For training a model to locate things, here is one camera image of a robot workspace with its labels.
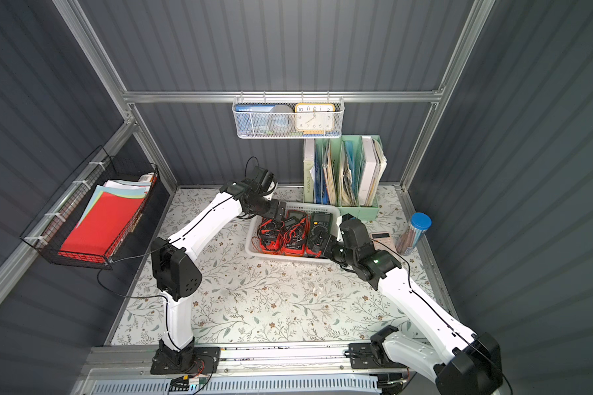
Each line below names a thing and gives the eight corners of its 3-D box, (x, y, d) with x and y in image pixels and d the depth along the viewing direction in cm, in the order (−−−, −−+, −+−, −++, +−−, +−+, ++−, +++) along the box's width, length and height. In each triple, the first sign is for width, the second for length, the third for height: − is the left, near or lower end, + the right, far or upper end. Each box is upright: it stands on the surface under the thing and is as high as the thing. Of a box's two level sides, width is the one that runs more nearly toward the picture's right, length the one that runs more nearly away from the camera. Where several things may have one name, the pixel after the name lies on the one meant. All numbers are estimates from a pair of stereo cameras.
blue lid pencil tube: (397, 257, 98) (414, 228, 82) (392, 242, 103) (409, 212, 87) (414, 257, 98) (435, 228, 82) (409, 242, 102) (428, 212, 87)
